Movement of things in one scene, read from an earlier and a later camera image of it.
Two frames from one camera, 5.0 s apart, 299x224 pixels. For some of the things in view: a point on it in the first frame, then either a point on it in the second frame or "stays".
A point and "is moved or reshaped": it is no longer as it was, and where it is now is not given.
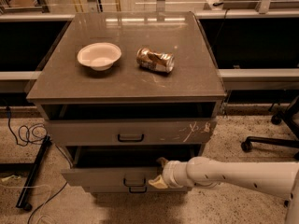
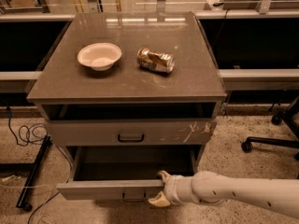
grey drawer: x=121 y=166 is moved or reshaped
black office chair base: x=291 y=117 stays
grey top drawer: x=130 y=132 stays
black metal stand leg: x=21 y=203 stays
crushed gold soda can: x=163 y=62 stays
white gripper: x=169 y=173 -> x=171 y=189
